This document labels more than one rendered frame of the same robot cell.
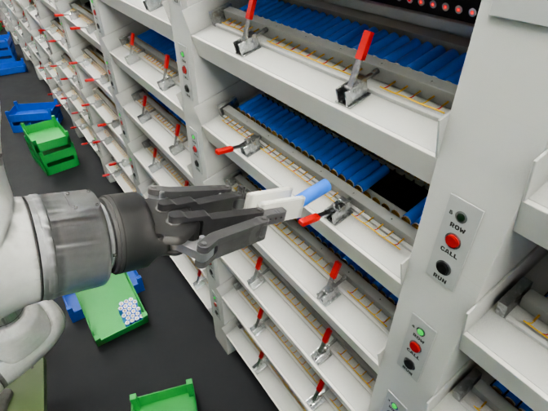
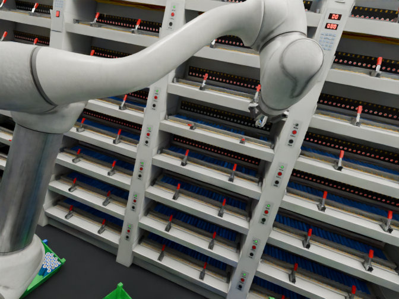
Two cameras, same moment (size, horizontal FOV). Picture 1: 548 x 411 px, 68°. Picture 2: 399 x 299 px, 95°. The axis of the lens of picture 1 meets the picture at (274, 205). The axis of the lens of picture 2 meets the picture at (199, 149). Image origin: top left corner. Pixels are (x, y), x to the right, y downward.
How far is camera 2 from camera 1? 0.75 m
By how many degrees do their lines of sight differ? 47
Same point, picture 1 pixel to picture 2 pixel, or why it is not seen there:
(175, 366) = (97, 286)
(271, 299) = (186, 202)
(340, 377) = (231, 218)
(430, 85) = not seen: hidden behind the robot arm
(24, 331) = (36, 252)
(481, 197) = (301, 118)
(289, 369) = (192, 239)
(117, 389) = not seen: outside the picture
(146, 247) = not seen: hidden behind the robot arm
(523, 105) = (311, 95)
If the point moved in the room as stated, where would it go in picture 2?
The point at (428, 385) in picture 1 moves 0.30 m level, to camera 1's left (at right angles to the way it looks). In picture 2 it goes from (283, 186) to (248, 192)
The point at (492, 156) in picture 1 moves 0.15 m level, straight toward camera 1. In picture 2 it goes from (304, 107) to (333, 107)
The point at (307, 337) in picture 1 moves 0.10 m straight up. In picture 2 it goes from (210, 210) to (215, 193)
